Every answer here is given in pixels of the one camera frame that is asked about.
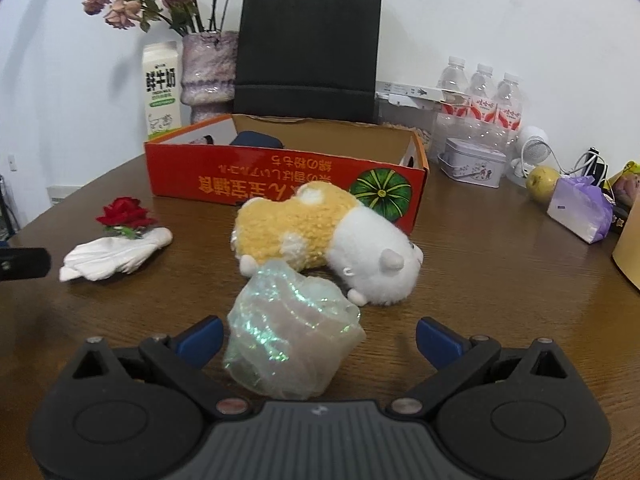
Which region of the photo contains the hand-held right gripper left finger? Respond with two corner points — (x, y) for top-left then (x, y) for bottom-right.
(72, 315), (246, 416)

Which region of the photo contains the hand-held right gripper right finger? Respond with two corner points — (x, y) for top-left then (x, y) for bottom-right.
(390, 316), (568, 413)

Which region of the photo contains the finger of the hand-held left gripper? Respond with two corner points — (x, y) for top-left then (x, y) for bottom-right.
(0, 247), (52, 283)

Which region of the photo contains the iridescent clear plastic bag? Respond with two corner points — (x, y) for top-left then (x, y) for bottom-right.
(222, 259), (366, 401)

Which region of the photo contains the orange cardboard box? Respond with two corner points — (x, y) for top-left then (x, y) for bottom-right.
(145, 114), (430, 235)

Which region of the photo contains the red artificial rose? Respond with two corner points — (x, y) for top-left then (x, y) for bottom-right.
(96, 197), (158, 240)

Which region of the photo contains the orange white hamster plush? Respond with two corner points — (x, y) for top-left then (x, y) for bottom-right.
(231, 183), (425, 307)

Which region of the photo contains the pale rectangular tin box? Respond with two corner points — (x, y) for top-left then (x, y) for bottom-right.
(439, 136), (507, 189)

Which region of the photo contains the purple gift bag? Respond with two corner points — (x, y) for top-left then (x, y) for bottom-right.
(546, 176), (615, 244)

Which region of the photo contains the yellow-green apple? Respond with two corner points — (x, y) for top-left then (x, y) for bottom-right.
(526, 165), (562, 203)

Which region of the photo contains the dark blue pouch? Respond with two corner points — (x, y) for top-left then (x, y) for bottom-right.
(231, 131), (283, 150)

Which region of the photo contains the beige paper container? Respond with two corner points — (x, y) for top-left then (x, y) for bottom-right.
(611, 220), (640, 291)

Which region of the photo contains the small white desk fan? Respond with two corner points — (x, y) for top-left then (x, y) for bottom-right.
(507, 125), (553, 181)

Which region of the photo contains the white green milk carton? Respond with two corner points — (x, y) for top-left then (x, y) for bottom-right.
(142, 41), (182, 142)

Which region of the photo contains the clear plastic seed jar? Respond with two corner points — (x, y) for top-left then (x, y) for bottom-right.
(376, 97), (436, 158)

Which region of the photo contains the black charger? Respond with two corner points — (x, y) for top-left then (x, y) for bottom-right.
(582, 147), (608, 181)

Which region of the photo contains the clear water bottle red label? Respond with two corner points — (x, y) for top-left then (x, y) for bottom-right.
(467, 63), (497, 126)
(495, 72), (524, 131)
(436, 56), (471, 126)

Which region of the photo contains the yellow snack packet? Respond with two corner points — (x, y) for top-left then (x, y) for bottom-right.
(602, 161), (640, 211)

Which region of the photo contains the white glove carton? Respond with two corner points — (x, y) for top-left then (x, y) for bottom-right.
(375, 80), (468, 106)

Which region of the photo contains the mottled purple ceramic vase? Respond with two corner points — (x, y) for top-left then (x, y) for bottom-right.
(181, 31), (240, 126)

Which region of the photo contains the black paper shopping bag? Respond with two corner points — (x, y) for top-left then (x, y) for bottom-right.
(233, 0), (383, 125)

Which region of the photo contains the white wall unit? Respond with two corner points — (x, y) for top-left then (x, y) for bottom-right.
(47, 185), (83, 206)

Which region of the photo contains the white charging cable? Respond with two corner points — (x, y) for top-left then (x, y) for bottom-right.
(550, 152), (608, 183)

